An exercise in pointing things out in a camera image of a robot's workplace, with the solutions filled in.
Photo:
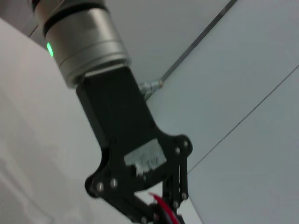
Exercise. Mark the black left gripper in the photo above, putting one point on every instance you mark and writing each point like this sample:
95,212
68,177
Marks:
121,121

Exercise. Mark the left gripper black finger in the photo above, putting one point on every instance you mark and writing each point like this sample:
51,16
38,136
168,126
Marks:
181,182
130,205

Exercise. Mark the clear document bag red zip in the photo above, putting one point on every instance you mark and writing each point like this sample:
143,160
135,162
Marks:
161,203

